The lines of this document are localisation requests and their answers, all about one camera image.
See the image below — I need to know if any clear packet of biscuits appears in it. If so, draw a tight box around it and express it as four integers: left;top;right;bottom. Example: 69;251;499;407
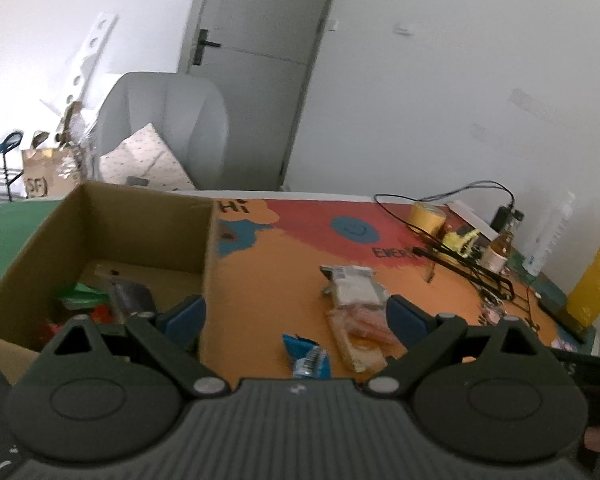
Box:
327;306;398;348

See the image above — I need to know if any brown cardboard box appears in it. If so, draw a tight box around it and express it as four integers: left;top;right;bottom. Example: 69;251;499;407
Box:
0;181;216;386

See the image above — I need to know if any yellow plastic packet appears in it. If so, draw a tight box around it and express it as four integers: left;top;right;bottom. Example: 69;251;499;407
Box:
566;224;600;331

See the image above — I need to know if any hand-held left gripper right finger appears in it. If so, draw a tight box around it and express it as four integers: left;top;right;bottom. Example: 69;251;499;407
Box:
362;296;556;400

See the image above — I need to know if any black charger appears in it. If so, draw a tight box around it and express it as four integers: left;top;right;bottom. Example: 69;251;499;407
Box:
492;205;515;233

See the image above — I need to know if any black cable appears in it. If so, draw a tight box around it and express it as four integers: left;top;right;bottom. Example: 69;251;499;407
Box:
372;180;516;261

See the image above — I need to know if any white power strip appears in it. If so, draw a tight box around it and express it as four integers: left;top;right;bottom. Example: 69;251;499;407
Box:
447;200;501;241

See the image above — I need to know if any bright green snack packet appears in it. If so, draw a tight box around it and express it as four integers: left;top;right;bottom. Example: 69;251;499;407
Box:
55;282;111;311

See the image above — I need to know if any dotted white cushion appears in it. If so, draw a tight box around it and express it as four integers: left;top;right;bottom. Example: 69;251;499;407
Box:
99;122;196;192

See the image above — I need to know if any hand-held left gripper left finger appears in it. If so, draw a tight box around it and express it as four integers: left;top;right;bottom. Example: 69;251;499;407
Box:
40;295;231;400

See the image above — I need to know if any blue snack packet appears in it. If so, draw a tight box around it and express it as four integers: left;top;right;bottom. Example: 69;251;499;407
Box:
281;332;333;380

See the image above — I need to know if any grey door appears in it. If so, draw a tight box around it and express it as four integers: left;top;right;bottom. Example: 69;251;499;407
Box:
177;0;343;193

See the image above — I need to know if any grey white snack packet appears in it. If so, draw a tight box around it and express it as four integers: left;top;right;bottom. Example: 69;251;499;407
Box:
319;264;387;308

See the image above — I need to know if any yellow tape roll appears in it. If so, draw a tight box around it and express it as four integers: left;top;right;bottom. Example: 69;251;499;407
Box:
406;202;447;236

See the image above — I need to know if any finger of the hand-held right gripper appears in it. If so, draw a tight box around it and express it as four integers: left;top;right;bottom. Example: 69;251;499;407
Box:
552;349;600;392

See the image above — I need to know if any dark snack packet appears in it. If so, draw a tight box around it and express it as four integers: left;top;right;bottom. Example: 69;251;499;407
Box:
107;280;156;321

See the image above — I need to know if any red snack packet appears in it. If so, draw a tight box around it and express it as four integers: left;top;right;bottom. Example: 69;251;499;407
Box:
87;305;116;326

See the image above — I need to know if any brown printed carton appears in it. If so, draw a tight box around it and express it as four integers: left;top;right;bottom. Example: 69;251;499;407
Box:
21;146;88;201

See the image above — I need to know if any white spray bottle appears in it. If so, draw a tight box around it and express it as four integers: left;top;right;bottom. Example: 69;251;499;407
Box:
522;191;577;277

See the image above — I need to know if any clear plastic wrap bundle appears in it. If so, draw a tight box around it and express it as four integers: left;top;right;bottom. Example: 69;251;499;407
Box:
55;102;98;181

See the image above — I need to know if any black wire rack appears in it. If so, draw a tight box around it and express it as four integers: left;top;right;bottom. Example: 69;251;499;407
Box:
411;242;541;333

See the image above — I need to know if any white perforated board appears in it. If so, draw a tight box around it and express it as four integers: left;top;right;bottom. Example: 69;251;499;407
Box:
60;12;120;111

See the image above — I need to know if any amber bottle with white label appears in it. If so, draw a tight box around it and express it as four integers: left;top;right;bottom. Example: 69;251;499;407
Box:
480;209;526;273

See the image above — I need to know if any black shoe rack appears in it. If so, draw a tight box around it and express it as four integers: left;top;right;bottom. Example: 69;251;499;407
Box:
0;140;26;206

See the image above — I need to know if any grey armchair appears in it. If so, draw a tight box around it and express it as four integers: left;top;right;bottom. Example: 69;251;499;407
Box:
87;71;231;193

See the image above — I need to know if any black door handle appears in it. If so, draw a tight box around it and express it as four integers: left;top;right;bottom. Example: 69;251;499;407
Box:
192;29;222;66

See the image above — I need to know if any colourful printed table mat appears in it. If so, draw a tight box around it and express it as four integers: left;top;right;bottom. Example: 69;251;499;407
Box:
0;197;600;480

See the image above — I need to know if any bunch of keys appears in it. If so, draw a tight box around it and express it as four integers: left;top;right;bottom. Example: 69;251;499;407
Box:
480;290;506;313

